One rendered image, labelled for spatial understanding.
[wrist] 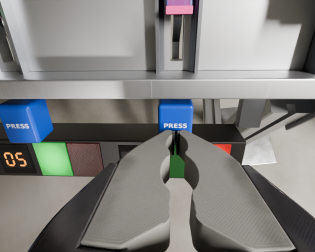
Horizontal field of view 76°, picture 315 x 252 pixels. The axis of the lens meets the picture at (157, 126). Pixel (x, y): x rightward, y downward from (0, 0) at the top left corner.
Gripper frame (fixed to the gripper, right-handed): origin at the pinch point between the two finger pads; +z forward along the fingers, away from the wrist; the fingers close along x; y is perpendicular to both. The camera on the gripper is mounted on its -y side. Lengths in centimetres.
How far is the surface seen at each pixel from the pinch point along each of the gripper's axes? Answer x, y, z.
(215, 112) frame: 12.5, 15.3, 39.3
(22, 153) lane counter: -13.3, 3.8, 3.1
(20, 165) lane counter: -13.9, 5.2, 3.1
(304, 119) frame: 14.0, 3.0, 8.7
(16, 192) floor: -61, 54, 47
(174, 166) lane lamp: 0.1, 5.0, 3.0
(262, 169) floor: 38, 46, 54
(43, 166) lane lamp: -11.8, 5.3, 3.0
